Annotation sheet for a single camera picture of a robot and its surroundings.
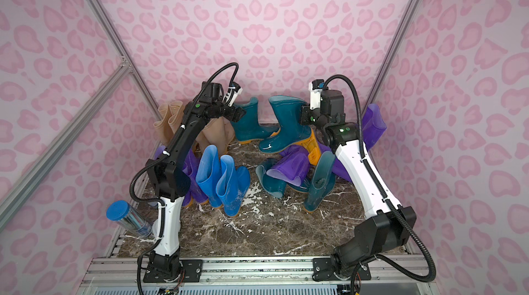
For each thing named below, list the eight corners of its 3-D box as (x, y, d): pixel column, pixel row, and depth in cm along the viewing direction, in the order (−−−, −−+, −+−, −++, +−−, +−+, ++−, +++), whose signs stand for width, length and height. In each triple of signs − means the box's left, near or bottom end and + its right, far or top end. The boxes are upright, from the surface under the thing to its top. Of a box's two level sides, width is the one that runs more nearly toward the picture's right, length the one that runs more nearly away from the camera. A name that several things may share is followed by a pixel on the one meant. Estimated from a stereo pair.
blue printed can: (135, 236, 83) (102, 219, 67) (141, 220, 87) (112, 200, 71) (151, 236, 83) (122, 219, 67) (156, 220, 87) (130, 200, 71)
